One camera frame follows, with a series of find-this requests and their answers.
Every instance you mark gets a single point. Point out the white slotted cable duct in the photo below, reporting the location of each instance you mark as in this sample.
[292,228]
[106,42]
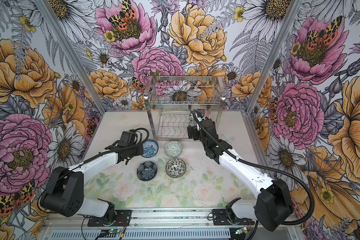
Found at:
[146,234]

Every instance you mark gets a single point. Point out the green circuit board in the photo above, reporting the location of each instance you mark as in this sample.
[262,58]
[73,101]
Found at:
[110,231]

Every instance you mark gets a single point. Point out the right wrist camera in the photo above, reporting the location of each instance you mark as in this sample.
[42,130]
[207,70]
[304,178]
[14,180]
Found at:
[198,117]

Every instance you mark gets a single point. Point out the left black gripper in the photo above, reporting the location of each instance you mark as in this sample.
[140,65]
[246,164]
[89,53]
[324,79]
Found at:
[140,149]

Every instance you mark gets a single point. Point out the blue rose pattern bowl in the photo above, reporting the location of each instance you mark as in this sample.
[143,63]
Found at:
[150,148]

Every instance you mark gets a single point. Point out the two-tier steel dish rack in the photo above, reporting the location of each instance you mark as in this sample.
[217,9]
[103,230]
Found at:
[169,101]

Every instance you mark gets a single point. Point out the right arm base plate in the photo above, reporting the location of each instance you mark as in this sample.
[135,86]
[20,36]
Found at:
[224,217]

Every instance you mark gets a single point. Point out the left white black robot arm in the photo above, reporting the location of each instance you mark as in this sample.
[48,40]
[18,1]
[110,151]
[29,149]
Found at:
[64,193]

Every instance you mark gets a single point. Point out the dark blue floral bowl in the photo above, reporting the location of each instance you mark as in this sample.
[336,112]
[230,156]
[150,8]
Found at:
[147,171]

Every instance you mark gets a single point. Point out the pale green geometric bowl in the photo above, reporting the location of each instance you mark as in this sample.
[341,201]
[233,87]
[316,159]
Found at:
[173,149]

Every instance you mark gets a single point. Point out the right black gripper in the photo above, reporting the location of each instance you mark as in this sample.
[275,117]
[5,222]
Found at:
[193,129]

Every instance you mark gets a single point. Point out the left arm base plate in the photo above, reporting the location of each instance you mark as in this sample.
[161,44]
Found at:
[122,219]

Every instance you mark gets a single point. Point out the aluminium mounting rail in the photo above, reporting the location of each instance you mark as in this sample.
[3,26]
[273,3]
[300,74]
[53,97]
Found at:
[148,218]

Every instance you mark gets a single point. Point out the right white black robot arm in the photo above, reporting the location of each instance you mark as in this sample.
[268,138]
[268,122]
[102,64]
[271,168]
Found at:
[273,202]

